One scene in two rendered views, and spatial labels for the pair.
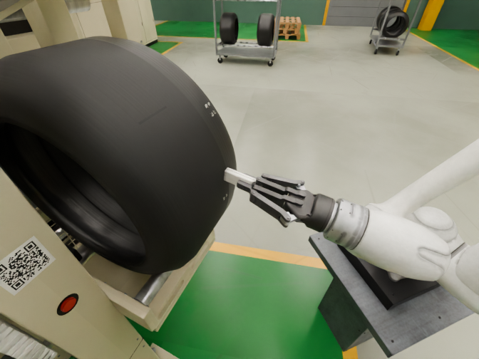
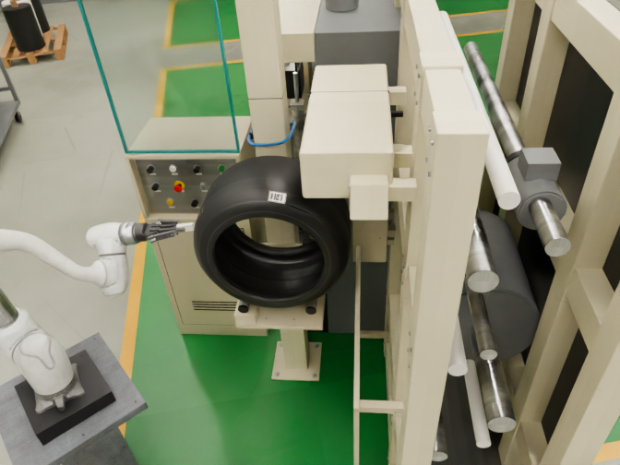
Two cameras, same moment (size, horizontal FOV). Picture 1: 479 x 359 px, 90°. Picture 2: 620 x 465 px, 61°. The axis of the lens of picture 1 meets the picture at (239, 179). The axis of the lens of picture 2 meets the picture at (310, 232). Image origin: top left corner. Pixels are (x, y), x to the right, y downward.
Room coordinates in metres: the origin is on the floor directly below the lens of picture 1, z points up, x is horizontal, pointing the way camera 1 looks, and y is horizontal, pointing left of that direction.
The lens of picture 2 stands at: (2.10, -0.03, 2.49)
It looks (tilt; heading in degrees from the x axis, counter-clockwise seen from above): 39 degrees down; 163
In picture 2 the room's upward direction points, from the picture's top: 4 degrees counter-clockwise
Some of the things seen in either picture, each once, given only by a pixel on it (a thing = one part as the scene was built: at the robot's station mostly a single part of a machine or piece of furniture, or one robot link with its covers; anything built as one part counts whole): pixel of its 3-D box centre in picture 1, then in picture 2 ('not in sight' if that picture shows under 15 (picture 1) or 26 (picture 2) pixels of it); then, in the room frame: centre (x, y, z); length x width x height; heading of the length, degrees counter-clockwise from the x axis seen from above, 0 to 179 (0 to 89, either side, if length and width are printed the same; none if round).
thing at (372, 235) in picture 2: not in sight; (370, 221); (0.44, 0.77, 1.05); 0.20 x 0.15 x 0.30; 155
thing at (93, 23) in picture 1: (90, 43); not in sight; (4.84, 2.66, 0.62); 0.90 x 0.56 x 1.25; 170
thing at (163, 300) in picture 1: (177, 266); (252, 290); (0.42, 0.21, 0.83); 0.36 x 0.09 x 0.06; 155
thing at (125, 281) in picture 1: (147, 257); (283, 296); (0.48, 0.34, 0.80); 0.37 x 0.36 x 0.02; 65
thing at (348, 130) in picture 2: not in sight; (348, 124); (0.72, 0.56, 1.71); 0.61 x 0.25 x 0.15; 155
